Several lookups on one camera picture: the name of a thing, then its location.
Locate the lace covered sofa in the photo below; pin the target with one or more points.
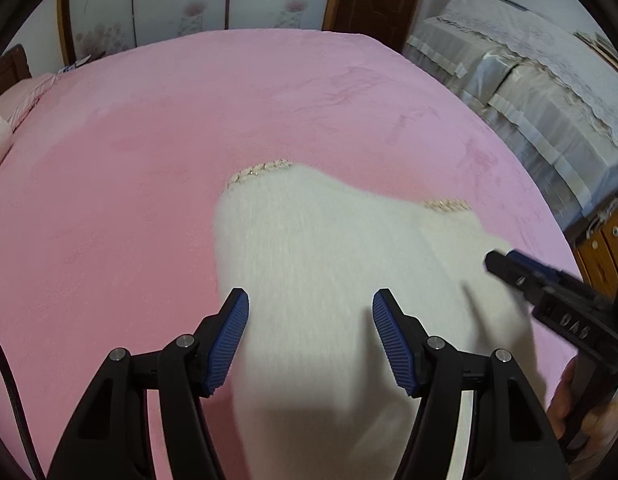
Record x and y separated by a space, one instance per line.
529 85

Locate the pink bed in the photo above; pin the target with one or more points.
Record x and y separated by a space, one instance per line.
139 160

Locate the white knitted sweater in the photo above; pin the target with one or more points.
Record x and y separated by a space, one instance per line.
314 240

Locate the person's right hand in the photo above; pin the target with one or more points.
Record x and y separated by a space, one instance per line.
561 395

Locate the pink fringed pillow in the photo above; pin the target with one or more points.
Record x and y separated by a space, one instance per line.
31 97

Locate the dark wooden headboard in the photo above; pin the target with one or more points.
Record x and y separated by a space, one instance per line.
9 72

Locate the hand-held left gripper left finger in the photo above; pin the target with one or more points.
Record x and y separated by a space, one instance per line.
226 345

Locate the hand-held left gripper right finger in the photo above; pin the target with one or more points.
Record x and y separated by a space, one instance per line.
394 345

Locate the brown wooden door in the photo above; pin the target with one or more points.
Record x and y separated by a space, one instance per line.
374 5

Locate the wooden cabinet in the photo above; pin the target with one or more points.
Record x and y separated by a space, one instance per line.
604 250

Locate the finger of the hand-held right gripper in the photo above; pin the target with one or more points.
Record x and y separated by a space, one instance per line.
539 272
509 272

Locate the floral sliding door wardrobe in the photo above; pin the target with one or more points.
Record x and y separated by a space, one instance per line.
214 0

